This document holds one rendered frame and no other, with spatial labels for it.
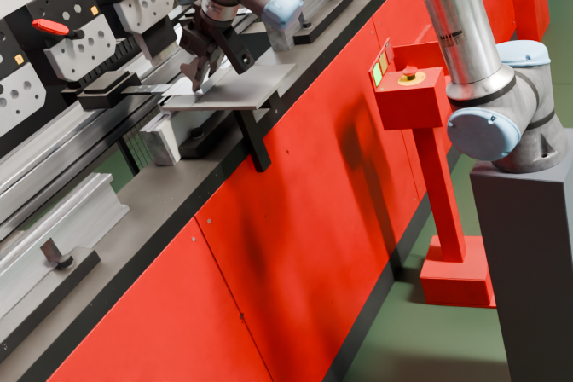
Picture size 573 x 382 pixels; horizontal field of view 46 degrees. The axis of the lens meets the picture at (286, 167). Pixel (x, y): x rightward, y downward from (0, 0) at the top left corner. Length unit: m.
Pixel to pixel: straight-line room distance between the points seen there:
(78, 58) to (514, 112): 0.80
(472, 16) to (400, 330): 1.28
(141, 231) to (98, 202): 0.11
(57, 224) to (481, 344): 1.27
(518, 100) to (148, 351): 0.83
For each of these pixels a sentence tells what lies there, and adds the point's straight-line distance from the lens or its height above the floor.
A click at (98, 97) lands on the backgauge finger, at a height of 1.02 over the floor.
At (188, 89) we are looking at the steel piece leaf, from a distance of 1.57.
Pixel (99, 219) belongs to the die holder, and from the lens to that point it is 1.41.
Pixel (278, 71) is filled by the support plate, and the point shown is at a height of 1.00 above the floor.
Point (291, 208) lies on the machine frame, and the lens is 1.72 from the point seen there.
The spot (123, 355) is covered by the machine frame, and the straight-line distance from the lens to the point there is 1.34.
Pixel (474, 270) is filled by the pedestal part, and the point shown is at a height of 0.12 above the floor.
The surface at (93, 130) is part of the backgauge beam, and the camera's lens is 1.72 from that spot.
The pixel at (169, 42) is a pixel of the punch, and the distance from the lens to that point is 1.58.
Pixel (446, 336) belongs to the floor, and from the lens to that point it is 2.13.
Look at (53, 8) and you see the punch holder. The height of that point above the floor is 1.31.
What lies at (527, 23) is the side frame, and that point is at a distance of 3.61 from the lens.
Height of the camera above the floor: 1.56
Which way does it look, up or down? 30 degrees down
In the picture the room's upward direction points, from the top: 20 degrees counter-clockwise
